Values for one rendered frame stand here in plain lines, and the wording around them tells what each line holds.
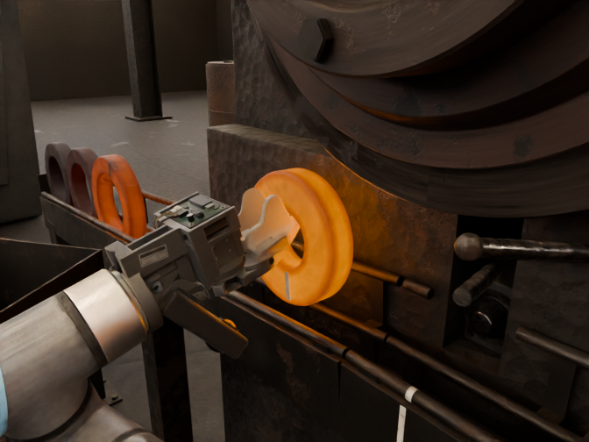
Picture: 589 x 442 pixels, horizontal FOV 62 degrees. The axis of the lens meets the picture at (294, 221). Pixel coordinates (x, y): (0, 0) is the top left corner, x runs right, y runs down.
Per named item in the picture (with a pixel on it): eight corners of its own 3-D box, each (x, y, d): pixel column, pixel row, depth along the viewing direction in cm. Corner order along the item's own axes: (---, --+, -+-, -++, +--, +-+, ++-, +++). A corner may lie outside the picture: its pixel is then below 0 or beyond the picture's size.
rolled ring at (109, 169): (83, 166, 101) (99, 163, 103) (106, 253, 102) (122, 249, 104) (112, 147, 86) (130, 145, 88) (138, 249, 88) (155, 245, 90)
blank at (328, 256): (261, 166, 62) (239, 168, 60) (351, 170, 50) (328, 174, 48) (271, 282, 65) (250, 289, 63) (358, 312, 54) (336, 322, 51)
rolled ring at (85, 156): (88, 152, 99) (104, 149, 101) (60, 146, 113) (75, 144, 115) (102, 238, 104) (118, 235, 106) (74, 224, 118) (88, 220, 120)
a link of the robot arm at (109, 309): (117, 378, 42) (85, 338, 48) (164, 346, 44) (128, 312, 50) (81, 310, 38) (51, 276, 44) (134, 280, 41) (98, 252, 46)
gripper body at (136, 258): (243, 203, 46) (125, 268, 40) (264, 277, 50) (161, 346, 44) (201, 188, 51) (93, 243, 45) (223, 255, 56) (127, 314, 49)
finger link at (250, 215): (293, 174, 54) (225, 210, 49) (303, 220, 57) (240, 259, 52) (275, 168, 56) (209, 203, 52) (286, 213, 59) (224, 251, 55)
